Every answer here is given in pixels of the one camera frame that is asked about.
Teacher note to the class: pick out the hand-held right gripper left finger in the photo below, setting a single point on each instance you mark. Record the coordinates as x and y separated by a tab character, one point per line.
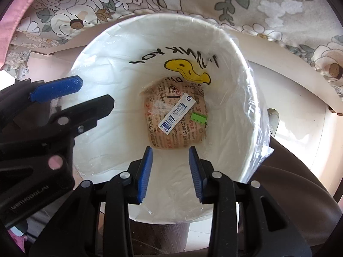
144	176

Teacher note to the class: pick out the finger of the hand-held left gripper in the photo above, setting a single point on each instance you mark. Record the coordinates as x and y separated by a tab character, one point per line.
56	88
85	109

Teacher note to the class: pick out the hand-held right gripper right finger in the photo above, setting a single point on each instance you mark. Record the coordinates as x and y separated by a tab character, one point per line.
195	176

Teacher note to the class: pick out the printed plastic bin liner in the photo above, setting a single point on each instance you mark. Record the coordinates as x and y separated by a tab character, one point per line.
120	85

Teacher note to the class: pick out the pink quilted jacket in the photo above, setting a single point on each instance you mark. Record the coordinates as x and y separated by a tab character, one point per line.
16	238

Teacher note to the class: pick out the brown printed paper bag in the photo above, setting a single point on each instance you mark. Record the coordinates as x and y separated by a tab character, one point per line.
185	136

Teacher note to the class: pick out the bright green plastic piece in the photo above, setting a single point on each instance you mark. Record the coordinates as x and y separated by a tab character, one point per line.
198	117

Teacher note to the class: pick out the person's left leg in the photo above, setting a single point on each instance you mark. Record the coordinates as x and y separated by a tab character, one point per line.
166	237

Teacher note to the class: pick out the person's leg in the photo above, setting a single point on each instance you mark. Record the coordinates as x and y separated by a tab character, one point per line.
166	237
294	192

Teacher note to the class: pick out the white and blue small box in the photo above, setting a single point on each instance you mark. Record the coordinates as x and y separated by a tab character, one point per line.
174	115

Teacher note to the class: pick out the pink floral bedspread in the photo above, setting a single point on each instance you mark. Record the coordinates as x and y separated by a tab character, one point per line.
16	24

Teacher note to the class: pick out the grey slipper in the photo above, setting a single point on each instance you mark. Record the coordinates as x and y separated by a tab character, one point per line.
273	117

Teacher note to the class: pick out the person's right leg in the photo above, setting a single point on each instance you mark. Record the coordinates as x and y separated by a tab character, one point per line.
294	192

